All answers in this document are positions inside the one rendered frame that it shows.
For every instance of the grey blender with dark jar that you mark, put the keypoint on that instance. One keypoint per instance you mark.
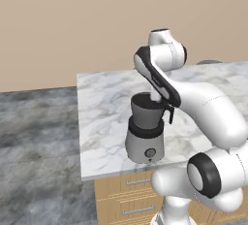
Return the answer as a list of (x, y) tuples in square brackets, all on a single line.
[(144, 138)]

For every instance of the light wooden drawer front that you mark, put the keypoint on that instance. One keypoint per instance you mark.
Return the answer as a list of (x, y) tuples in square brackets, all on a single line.
[(109, 186), (109, 211)]

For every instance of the dark grey round flat object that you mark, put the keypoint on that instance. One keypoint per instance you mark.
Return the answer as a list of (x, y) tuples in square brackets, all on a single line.
[(210, 62)]

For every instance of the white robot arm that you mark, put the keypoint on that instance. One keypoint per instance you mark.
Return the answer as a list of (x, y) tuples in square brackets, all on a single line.
[(206, 112)]

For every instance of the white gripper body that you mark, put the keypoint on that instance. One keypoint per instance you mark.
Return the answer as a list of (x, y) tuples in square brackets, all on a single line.
[(155, 95)]

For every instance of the light wooden cabinet door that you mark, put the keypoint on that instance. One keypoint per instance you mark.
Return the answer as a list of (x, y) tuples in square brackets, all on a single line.
[(210, 217)]

